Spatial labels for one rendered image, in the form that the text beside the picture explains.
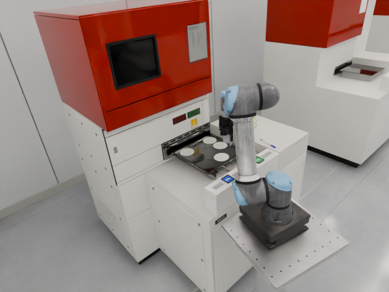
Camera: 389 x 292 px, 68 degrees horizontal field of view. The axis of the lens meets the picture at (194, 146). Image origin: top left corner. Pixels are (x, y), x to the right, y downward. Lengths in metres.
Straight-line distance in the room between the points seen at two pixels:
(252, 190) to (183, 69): 0.91
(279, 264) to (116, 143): 1.09
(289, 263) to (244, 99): 0.74
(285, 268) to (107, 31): 1.37
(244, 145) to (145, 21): 0.85
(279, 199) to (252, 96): 0.47
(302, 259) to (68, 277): 1.81
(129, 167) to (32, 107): 1.50
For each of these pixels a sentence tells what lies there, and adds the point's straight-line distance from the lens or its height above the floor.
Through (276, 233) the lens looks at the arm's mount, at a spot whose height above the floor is 0.91.
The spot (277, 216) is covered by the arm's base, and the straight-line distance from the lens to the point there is 1.42.
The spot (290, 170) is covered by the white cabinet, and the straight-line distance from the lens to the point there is 2.07.
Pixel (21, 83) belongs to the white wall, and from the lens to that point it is 3.06.
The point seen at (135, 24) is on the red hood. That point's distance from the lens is 1.63.
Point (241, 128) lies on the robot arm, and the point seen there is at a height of 1.37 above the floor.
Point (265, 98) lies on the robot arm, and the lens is 1.21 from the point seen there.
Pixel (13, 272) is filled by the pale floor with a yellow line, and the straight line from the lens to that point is 2.90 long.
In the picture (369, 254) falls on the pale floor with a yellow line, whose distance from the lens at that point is 2.72.
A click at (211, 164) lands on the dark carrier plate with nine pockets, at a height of 0.90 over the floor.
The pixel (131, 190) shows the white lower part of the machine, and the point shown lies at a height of 0.74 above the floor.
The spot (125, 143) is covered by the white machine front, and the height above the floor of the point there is 1.08.
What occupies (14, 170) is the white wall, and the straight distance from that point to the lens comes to 3.30.
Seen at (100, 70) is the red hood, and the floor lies 1.56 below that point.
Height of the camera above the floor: 1.93
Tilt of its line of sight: 30 degrees down
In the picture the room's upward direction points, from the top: 5 degrees counter-clockwise
